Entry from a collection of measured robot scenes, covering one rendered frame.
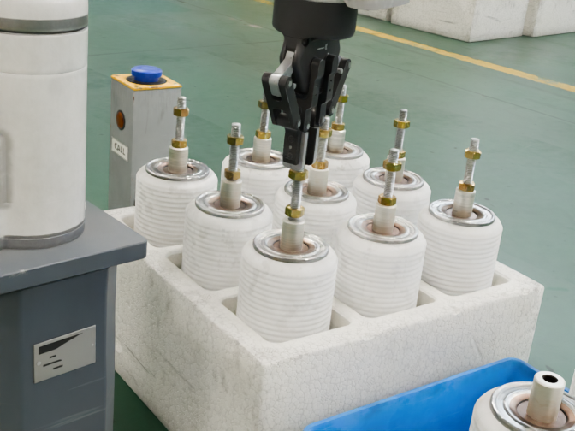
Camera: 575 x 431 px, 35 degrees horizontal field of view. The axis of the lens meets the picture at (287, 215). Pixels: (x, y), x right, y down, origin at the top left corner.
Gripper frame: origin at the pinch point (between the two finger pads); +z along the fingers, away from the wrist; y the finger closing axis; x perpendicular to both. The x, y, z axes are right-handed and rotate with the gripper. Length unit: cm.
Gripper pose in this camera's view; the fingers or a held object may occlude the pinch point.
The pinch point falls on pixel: (300, 146)
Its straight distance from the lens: 85.6
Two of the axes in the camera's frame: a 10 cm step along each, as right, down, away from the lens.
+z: -1.0, 9.2, 3.7
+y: -5.0, 2.8, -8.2
